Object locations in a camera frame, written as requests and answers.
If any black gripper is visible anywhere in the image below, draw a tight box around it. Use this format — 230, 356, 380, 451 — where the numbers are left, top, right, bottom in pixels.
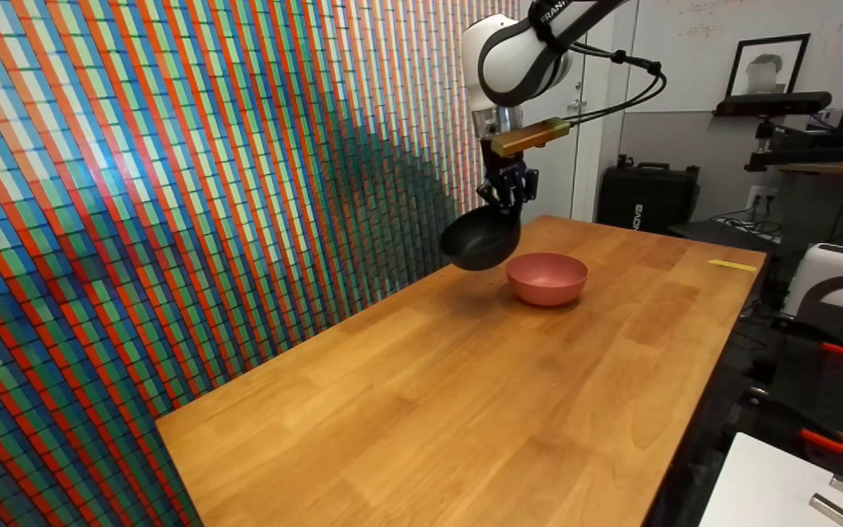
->
476, 142, 538, 230

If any black bowl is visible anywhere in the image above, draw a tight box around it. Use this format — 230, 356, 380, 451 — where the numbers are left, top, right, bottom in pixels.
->
438, 208, 520, 269

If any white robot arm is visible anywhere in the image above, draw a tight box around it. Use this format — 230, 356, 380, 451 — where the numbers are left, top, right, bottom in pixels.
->
462, 0, 623, 214

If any pink bowl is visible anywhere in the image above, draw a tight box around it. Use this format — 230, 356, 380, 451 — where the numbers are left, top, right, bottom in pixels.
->
505, 253, 587, 307

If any black hard case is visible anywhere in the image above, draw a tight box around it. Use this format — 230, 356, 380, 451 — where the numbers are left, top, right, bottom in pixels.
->
596, 162, 700, 236

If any framed portrait picture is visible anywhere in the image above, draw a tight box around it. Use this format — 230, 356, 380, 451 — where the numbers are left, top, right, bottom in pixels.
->
725, 34, 808, 96

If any white paper sheet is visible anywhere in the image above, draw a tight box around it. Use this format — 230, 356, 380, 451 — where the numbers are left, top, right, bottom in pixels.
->
696, 433, 843, 527

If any gold wrist camera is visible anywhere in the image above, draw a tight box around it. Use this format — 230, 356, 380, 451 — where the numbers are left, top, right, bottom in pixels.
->
491, 118, 571, 158

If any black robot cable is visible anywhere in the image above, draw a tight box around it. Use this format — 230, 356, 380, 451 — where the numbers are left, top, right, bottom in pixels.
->
527, 0, 669, 129

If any orange handled clamp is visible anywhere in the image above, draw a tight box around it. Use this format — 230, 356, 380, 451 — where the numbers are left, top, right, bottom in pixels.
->
753, 383, 843, 458

